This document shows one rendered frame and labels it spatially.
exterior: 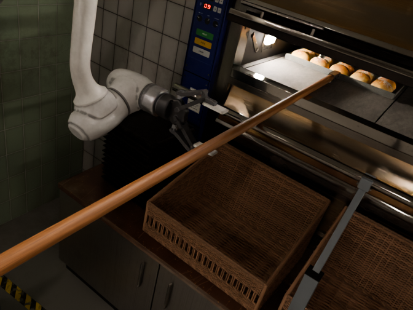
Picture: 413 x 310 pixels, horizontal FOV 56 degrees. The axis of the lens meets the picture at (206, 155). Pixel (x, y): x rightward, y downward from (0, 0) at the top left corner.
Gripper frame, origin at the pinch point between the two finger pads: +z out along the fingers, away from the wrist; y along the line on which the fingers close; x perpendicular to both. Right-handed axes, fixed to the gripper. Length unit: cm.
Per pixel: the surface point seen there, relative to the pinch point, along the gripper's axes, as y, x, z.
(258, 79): 1, -57, -16
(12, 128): 59, -11, -120
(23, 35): 13, -19, -120
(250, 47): -7, -69, -29
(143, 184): -0.9, 35.1, 4.3
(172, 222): 47.1, -7.0, -12.5
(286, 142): 2.8, -18.8, 14.5
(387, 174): 16, -57, 44
